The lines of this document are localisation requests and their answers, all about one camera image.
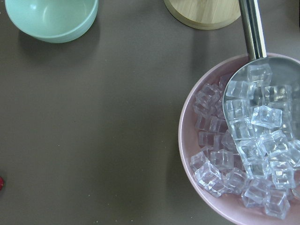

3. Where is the red strawberry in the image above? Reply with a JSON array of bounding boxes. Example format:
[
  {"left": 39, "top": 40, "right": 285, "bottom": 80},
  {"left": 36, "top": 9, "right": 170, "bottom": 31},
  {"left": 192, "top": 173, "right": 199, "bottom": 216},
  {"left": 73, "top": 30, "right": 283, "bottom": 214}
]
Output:
[{"left": 0, "top": 177, "right": 4, "bottom": 190}]

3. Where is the clear ice cubes pile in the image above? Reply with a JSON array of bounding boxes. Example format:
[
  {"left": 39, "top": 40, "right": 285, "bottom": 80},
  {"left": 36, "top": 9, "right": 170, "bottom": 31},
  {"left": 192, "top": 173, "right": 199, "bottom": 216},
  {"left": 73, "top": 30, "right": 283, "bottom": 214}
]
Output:
[{"left": 190, "top": 63, "right": 300, "bottom": 219}]

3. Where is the metal ice scoop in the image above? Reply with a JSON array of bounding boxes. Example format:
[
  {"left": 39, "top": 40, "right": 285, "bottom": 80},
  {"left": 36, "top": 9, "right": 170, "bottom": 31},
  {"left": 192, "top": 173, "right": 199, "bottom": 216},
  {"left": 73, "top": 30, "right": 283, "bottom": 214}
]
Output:
[{"left": 223, "top": 0, "right": 300, "bottom": 189}]

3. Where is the wooden cup stand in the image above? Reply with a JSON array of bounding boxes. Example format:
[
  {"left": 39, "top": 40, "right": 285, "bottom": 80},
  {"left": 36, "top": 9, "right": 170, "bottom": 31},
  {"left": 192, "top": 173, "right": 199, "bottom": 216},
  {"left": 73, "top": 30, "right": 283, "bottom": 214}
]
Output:
[{"left": 164, "top": 0, "right": 240, "bottom": 30}]

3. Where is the pink bowl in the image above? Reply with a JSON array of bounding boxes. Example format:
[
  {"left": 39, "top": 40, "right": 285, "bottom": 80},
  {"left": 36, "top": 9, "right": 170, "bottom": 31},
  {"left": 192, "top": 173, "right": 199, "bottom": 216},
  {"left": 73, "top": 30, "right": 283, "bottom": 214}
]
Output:
[{"left": 178, "top": 54, "right": 300, "bottom": 225}]

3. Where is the green bowl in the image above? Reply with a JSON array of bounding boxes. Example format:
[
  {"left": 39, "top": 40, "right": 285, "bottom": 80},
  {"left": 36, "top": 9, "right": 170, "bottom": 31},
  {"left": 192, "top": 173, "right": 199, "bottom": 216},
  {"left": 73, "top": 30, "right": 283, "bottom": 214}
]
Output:
[{"left": 5, "top": 0, "right": 99, "bottom": 43}]

